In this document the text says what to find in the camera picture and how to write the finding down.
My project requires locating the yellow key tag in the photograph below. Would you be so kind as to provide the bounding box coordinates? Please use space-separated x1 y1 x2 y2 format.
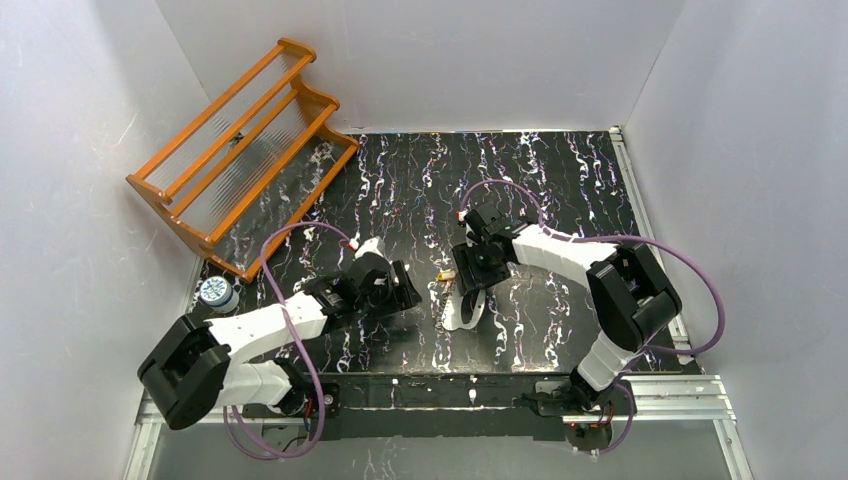
437 270 456 282

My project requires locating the aluminium frame rail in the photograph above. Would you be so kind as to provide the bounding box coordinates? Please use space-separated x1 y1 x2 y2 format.
122 374 753 480

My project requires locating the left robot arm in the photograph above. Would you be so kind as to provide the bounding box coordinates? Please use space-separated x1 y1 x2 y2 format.
137 252 422 430

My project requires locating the orange wooden rack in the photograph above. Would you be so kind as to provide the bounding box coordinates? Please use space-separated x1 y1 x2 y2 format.
126 38 358 282

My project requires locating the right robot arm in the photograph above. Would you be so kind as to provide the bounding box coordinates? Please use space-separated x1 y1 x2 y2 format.
452 204 682 400

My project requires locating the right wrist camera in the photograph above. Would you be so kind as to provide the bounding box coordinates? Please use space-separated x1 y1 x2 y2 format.
456 210 478 245

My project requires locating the small patterned round jar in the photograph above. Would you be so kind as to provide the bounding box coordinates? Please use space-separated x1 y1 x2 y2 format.
198 276 239 314

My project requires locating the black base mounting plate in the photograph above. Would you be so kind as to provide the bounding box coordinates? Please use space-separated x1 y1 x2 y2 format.
241 372 614 458

